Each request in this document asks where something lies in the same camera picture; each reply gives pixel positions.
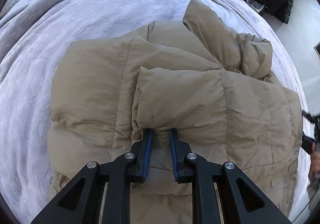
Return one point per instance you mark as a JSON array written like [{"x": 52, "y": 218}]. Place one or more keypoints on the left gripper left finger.
[{"x": 100, "y": 193}]

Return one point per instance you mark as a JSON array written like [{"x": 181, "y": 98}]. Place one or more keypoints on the right hand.
[{"x": 315, "y": 165}]

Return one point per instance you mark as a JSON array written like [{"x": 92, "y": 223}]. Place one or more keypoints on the lavender plush bed blanket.
[{"x": 35, "y": 35}]

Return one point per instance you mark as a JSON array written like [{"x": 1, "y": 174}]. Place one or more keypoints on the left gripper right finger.
[{"x": 221, "y": 193}]

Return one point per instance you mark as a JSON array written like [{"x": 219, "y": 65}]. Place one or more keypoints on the tan puffer jacket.
[{"x": 211, "y": 83}]

